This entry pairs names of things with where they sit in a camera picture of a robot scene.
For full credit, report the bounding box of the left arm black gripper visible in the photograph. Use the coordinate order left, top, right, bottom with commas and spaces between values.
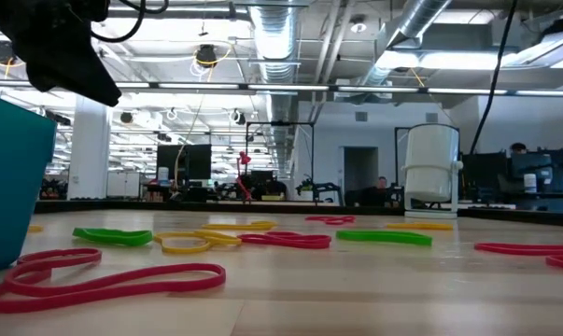
0, 0, 123, 108

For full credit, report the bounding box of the teal plastic bin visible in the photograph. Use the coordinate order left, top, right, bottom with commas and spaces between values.
0, 91, 58, 275

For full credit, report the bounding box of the green rubber band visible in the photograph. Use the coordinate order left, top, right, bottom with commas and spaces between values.
72, 227, 154, 248
335, 229, 433, 247

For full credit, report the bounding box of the white building pillar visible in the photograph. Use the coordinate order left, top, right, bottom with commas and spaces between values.
67, 95, 112, 201

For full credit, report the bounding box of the black monitor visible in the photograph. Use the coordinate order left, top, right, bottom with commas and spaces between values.
156, 143, 213, 181

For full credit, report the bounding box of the large red rubber band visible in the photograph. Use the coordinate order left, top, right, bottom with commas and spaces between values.
0, 246, 227, 315

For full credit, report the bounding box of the white cylindrical container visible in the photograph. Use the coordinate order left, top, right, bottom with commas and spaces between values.
401, 123, 464, 220

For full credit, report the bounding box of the black equipment rack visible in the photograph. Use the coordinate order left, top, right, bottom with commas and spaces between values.
460, 147, 563, 200

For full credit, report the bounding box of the black ceiling cord reel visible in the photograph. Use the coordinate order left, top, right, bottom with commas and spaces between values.
194, 44, 219, 69
0, 40, 19, 66

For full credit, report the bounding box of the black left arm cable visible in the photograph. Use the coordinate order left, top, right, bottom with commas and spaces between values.
91, 0, 170, 44

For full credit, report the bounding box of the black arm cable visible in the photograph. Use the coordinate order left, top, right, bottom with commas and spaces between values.
469, 0, 519, 155
91, 0, 170, 44

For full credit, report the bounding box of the silver ribbed ventilation duct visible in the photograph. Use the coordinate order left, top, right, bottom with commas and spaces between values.
247, 0, 305, 178

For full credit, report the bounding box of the black metal frame stand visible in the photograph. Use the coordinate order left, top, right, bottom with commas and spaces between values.
245, 120, 316, 204

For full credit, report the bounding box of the black aluminium table frame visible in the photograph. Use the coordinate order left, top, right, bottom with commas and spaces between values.
33, 199, 563, 229

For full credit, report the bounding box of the silver slanted ventilation duct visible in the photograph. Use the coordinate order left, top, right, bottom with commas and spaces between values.
359, 0, 453, 88

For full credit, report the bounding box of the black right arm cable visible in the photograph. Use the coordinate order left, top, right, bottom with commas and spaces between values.
469, 0, 519, 155

